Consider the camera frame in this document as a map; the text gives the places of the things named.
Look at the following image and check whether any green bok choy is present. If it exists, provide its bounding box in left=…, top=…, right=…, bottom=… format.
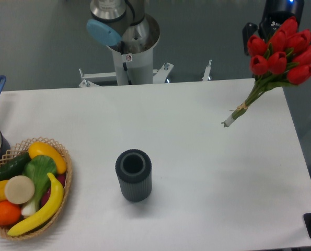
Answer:
left=21, top=155, right=57, bottom=218

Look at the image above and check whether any dark green cucumber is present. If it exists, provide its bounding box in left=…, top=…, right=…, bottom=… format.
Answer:
left=0, top=152, right=31, bottom=181

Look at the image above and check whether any dark grey ribbed vase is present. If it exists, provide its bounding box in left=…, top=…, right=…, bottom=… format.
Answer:
left=115, top=149, right=152, bottom=202

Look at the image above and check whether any woven wicker basket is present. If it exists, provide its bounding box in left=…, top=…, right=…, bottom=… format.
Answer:
left=0, top=137, right=73, bottom=241

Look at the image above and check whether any orange fruit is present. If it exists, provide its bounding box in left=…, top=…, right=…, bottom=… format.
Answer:
left=0, top=200, right=21, bottom=226

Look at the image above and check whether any red tulip bouquet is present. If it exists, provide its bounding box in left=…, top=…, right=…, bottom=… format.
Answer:
left=222, top=17, right=311, bottom=128

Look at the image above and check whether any yellow banana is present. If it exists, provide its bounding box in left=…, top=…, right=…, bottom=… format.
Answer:
left=7, top=173, right=64, bottom=237

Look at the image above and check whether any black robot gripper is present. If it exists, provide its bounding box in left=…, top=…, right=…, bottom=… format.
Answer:
left=242, top=0, right=305, bottom=55

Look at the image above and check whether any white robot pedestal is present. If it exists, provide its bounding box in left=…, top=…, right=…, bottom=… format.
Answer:
left=78, top=39, right=213, bottom=88

